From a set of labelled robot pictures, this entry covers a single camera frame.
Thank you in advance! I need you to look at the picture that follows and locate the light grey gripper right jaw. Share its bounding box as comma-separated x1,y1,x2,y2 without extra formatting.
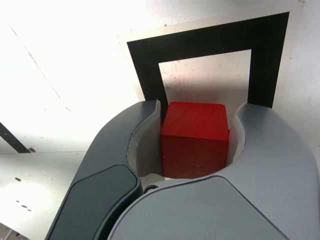
107,101,320,240

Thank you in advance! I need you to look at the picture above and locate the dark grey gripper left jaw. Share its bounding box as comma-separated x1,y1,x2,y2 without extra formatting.
46,99,167,240

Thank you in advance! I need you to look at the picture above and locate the red cube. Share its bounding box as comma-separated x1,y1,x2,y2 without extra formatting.
159,101,231,180

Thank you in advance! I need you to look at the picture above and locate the black tape square outline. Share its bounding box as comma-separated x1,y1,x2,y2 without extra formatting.
126,11,291,110

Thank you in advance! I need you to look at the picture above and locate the black tape strip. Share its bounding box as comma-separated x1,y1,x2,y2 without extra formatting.
0,121,32,154

